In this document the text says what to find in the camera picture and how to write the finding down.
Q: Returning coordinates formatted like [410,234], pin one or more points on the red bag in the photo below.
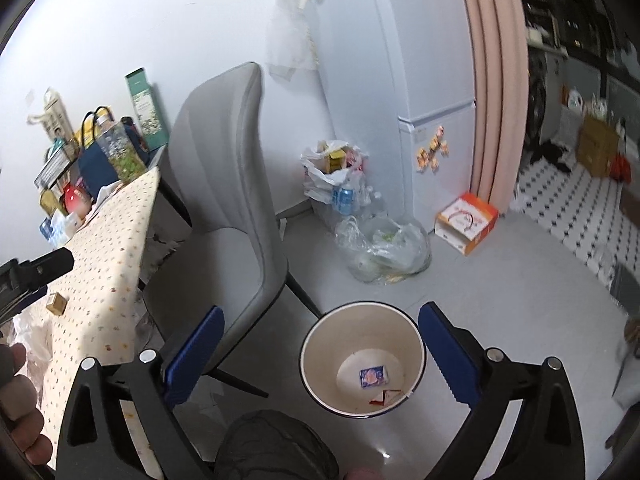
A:
[620,169]

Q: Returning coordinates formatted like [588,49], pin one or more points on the washing machine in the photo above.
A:
[542,95]

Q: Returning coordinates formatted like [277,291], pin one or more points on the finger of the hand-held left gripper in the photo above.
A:
[52,262]
[30,297]

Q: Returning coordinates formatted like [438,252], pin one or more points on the red round container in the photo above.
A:
[76,200]

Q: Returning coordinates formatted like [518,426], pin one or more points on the floral printed clear bottle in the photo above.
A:
[122,152]

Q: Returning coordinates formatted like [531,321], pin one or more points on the blue drink can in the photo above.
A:
[344,200]

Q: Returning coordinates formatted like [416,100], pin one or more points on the black frame table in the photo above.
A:
[176,202]

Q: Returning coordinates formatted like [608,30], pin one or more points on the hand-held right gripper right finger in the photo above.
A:
[447,355]

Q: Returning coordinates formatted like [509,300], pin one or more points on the grey upholstered chair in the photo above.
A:
[220,170]

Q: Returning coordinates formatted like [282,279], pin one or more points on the blue and white tissue pack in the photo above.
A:
[57,227]

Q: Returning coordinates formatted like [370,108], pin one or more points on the orange and white carton box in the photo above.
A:
[467,220]

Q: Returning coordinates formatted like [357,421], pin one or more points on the red and white wrapper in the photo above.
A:
[386,397]

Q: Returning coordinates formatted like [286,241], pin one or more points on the person's dark trouser leg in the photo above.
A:
[275,445]

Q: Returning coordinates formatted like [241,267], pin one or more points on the white refrigerator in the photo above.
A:
[435,60]

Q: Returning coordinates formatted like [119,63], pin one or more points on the polka dot tablecloth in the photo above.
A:
[105,250]

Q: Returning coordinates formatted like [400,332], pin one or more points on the white mesh bag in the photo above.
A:
[292,35]

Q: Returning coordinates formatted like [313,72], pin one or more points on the grey striped packet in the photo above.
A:
[55,170]

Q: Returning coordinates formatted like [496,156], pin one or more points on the navy tote bag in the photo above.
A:
[95,165]

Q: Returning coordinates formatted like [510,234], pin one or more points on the pink curtain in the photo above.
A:
[500,85]

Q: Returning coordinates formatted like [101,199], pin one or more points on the white detergent jug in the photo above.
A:
[572,100]

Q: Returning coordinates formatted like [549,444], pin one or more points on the yellow carton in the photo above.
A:
[335,160]

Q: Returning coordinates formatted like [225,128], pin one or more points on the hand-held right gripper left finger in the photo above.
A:
[195,355]

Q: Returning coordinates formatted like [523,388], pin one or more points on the dark kitchen shelf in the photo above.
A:
[560,5]

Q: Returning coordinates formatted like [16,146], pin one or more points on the brown cardboard box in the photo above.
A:
[597,147]

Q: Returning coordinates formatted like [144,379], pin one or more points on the clear plastic bag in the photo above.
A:
[385,255]

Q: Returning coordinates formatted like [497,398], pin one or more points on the black cloth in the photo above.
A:
[550,155]

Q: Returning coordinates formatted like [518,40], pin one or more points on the pack of water bottles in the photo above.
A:
[369,200]

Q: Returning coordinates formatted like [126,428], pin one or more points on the white plastic bag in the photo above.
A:
[317,180]

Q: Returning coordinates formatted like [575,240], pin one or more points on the blue snack packet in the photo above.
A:
[372,376]

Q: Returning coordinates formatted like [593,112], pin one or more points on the cluster of fridge magnets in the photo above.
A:
[432,150]

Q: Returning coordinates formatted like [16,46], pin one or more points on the crumpled clear plastic wrap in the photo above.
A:
[30,335]

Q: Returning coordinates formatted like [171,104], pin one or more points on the person's left hand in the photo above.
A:
[20,410]

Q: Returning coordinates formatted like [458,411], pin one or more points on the small yellow box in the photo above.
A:
[56,304]

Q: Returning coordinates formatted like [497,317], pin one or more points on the cream round trash bin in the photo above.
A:
[330,350]

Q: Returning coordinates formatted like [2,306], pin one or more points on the tall green box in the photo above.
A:
[146,110]

